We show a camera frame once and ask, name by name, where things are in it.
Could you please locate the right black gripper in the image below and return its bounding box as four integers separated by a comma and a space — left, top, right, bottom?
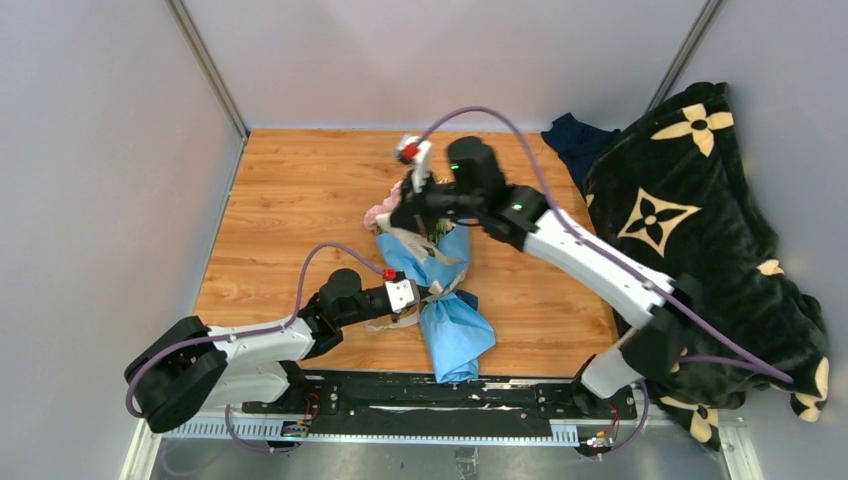
384, 165, 484, 239

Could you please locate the pink fake flower stem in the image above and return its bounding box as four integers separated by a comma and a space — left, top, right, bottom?
363, 180, 403, 233

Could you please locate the cream ribbon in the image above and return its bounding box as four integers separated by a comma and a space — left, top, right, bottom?
366, 226, 479, 335

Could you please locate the blue wrapping paper sheet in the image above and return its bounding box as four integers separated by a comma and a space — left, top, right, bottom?
376, 226, 496, 384

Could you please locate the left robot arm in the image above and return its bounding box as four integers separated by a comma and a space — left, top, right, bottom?
124, 268, 431, 433

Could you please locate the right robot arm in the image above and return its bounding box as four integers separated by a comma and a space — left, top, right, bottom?
387, 135, 686, 418

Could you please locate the dark navy cloth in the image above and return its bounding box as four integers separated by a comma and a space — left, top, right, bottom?
541, 113, 621, 199

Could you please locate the black patterned plush blanket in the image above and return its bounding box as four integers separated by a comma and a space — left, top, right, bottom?
582, 82, 830, 450

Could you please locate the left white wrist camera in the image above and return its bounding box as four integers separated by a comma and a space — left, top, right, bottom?
382, 268, 421, 315

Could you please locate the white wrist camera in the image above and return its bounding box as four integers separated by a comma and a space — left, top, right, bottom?
382, 268, 421, 315
394, 133, 433, 194

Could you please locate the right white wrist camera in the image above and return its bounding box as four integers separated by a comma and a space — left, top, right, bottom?
394, 133, 433, 194

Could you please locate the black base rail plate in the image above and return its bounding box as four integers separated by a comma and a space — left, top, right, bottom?
239, 370, 637, 440

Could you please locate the right vertical frame post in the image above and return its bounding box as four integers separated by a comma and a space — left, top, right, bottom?
645, 0, 724, 113

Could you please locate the vertical frame post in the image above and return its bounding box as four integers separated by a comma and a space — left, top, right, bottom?
645, 0, 724, 113
164, 0, 250, 144

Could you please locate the aluminium frame rail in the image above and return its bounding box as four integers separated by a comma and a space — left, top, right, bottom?
119, 372, 766, 480

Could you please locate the left vertical frame post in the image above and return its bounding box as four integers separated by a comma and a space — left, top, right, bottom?
164, 0, 250, 144

